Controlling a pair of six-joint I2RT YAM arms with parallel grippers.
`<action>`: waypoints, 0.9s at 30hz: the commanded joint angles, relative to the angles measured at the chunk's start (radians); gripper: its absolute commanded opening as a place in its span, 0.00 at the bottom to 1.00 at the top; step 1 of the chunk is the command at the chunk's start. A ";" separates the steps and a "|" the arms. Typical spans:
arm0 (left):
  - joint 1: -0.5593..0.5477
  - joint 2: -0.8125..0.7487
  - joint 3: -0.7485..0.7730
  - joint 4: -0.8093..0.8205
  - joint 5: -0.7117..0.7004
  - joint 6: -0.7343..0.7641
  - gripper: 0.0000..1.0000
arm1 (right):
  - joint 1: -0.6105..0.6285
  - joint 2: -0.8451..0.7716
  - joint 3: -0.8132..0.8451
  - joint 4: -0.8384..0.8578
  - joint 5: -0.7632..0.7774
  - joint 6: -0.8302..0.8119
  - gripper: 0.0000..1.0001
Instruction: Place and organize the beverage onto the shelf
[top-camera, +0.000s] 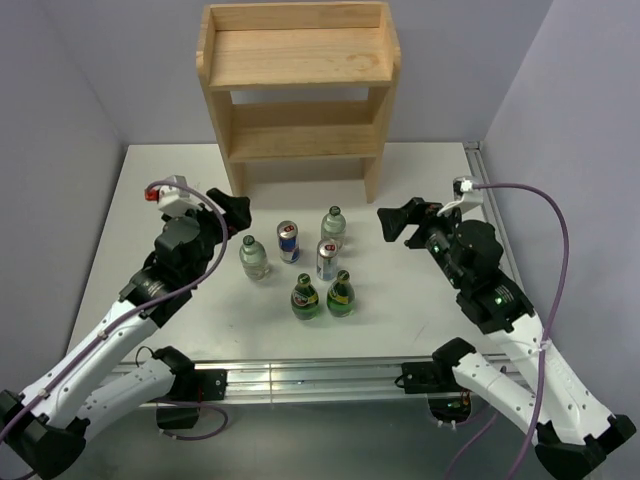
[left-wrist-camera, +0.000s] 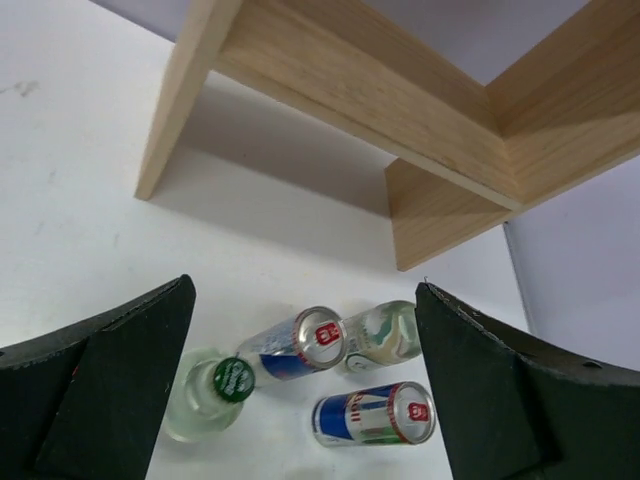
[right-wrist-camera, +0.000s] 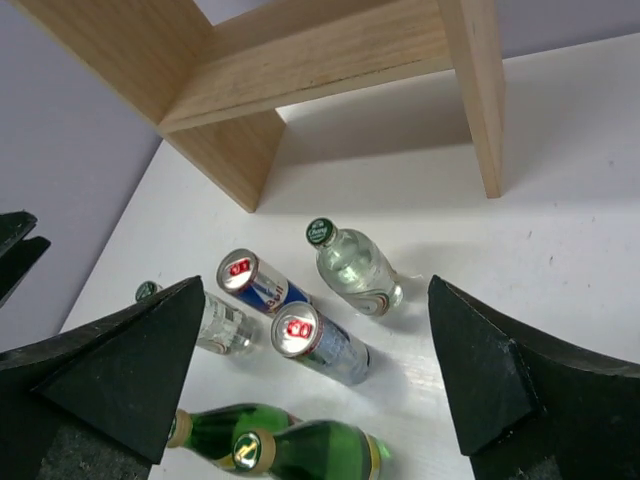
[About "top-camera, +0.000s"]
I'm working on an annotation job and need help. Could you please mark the green bottle red label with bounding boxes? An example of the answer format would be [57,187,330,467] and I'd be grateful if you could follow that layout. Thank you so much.
[290,273,319,320]

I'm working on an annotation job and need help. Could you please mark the green bottle yellow label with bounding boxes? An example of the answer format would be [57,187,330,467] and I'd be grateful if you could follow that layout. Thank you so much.
[327,270,356,317]

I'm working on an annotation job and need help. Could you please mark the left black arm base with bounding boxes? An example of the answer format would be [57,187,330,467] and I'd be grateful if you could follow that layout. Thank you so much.
[156,369,227,431]

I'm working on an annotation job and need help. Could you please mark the clear bottle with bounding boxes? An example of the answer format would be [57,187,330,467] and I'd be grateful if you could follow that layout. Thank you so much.
[321,205,347,249]
[239,235,269,281]

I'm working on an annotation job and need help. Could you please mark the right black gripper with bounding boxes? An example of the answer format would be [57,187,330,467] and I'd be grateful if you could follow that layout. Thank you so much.
[377,195,469,289]

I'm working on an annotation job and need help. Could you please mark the blue Red Bull can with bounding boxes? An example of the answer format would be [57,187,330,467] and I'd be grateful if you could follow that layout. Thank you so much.
[277,220,300,264]

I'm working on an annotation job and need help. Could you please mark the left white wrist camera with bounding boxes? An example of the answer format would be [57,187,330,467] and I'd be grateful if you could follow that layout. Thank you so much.
[144,175,203,218]

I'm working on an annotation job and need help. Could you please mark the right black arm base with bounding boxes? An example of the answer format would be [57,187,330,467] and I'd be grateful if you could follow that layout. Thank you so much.
[394,361,472,426]

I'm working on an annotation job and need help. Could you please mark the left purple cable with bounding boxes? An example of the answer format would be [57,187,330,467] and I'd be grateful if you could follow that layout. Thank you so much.
[0,178,233,441]

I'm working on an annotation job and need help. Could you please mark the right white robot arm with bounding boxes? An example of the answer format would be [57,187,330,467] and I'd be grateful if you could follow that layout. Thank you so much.
[377,197,636,479]

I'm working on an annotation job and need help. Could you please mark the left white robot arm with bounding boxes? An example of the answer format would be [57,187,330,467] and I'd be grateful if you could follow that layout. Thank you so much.
[1,180,252,479]

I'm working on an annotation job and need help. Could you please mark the aluminium frame rail right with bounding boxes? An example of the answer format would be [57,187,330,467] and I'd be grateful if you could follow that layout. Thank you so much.
[463,141,523,288]

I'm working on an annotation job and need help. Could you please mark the aluminium frame rail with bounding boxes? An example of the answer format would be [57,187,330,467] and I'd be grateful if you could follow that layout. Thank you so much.
[109,354,521,406]
[463,141,523,288]

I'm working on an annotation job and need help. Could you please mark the wooden two-tier shelf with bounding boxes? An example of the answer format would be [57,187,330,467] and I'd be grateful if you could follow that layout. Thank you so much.
[196,1,402,202]

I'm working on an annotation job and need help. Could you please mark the silver Red Bull can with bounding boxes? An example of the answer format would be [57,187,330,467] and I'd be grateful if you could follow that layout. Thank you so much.
[316,239,339,281]

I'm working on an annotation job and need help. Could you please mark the aluminium frame rail front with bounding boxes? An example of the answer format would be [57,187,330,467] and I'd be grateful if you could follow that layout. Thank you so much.
[109,354,521,406]

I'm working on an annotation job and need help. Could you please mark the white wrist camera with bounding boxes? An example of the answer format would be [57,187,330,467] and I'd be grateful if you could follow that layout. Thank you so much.
[144,175,203,218]
[437,176,484,217]

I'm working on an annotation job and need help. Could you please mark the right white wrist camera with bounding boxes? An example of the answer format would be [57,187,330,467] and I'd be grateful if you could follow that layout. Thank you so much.
[437,176,484,217]

